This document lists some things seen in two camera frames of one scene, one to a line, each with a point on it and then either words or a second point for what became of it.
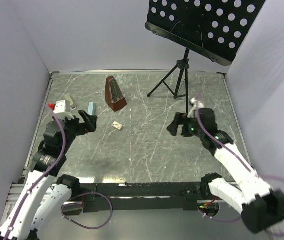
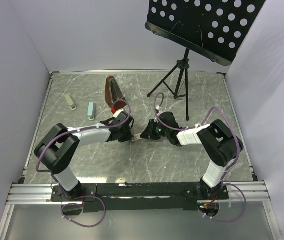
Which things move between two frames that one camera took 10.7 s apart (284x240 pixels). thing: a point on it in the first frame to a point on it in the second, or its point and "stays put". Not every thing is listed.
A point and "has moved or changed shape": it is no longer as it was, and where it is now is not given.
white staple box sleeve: (117, 125) has moved or changed shape
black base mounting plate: (146, 197) stays put
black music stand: (213, 28) stays put
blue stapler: (91, 110) stays put
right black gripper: (179, 119) to (148, 132)
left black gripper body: (75, 127) to (126, 134)
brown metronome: (114, 97) stays put
